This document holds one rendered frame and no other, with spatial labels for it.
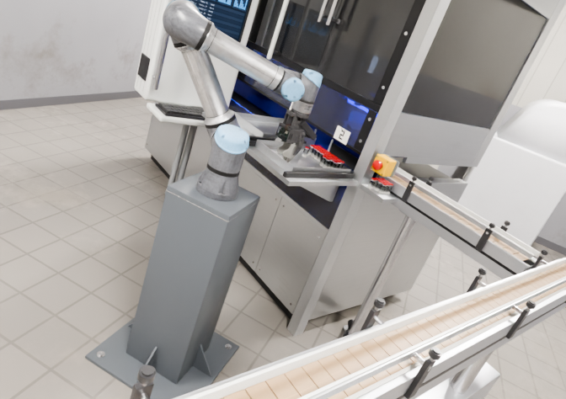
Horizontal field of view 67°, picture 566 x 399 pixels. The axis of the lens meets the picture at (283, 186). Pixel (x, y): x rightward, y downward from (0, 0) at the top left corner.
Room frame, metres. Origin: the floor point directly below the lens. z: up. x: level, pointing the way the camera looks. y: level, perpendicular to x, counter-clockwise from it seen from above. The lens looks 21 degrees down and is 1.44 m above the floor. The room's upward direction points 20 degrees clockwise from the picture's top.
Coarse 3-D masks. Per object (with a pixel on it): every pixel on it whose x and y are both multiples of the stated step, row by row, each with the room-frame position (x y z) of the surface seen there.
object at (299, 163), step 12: (264, 144) 1.78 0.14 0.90; (276, 144) 1.83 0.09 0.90; (312, 144) 1.98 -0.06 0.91; (276, 156) 1.64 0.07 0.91; (300, 156) 1.84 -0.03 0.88; (288, 168) 1.58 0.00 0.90; (300, 168) 1.59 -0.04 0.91; (312, 168) 1.64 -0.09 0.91; (324, 168) 1.69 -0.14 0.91; (336, 168) 1.74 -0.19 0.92
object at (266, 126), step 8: (240, 120) 2.01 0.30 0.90; (248, 120) 2.11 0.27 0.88; (256, 120) 2.15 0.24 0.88; (264, 120) 2.19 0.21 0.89; (272, 120) 2.23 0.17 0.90; (280, 120) 2.27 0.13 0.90; (248, 128) 1.95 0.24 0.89; (256, 128) 1.91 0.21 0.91; (264, 128) 2.08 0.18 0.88; (272, 128) 2.13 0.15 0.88; (264, 136) 1.88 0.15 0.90; (272, 136) 1.91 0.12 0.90
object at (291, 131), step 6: (288, 114) 1.59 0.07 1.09; (294, 114) 1.56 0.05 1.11; (300, 114) 1.57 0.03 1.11; (288, 120) 1.57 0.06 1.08; (294, 120) 1.57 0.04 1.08; (300, 120) 1.59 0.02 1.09; (282, 126) 1.58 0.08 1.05; (288, 126) 1.57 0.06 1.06; (294, 126) 1.58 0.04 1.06; (300, 126) 1.60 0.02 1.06; (276, 132) 1.59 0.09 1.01; (282, 132) 1.57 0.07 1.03; (288, 132) 1.55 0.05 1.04; (294, 132) 1.56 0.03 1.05; (300, 132) 1.58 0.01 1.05; (282, 138) 1.56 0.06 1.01; (288, 138) 1.55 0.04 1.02; (294, 138) 1.57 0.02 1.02; (300, 138) 1.59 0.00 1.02
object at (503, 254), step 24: (408, 192) 1.72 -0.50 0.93; (432, 192) 1.76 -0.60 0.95; (432, 216) 1.64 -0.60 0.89; (456, 216) 1.63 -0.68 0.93; (480, 216) 1.61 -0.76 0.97; (456, 240) 1.55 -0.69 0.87; (480, 240) 1.48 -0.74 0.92; (504, 240) 1.47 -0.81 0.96; (504, 264) 1.42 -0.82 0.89; (528, 264) 1.47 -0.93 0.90
